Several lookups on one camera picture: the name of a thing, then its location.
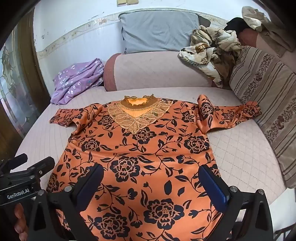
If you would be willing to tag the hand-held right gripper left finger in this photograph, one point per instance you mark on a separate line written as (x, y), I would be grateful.
(89, 188)

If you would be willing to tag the beige patterned cloth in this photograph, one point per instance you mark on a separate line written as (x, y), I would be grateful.
(254, 16)

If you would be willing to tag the pink quilted bolster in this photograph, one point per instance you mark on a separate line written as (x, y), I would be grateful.
(161, 69)

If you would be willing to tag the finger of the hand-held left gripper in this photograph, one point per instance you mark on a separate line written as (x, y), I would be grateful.
(17, 160)
(42, 165)

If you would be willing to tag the person's left hand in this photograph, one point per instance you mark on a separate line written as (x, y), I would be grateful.
(19, 214)

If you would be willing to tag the wooden stained glass door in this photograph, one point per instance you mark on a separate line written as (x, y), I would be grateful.
(13, 92)

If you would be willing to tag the black cloth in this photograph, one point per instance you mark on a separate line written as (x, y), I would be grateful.
(238, 23)

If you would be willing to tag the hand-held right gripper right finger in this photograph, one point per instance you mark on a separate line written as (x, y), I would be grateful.
(212, 188)

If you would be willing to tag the crumpled floral blanket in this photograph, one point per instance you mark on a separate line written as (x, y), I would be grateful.
(203, 51)

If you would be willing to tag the tan garment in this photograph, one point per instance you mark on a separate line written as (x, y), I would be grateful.
(275, 39)

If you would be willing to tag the grey pillow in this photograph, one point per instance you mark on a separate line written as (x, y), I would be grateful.
(159, 32)

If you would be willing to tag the orange black floral blouse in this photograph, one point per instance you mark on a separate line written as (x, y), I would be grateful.
(148, 166)

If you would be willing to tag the beige wall switch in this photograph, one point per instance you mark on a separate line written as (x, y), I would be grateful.
(121, 2)
(133, 1)

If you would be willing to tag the striped brown floral pillow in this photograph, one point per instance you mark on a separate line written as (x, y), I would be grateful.
(266, 92)

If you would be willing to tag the purple floral cloth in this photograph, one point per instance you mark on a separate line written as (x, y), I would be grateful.
(76, 81)

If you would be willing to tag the pink quilted bed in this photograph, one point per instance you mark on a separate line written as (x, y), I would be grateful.
(231, 150)

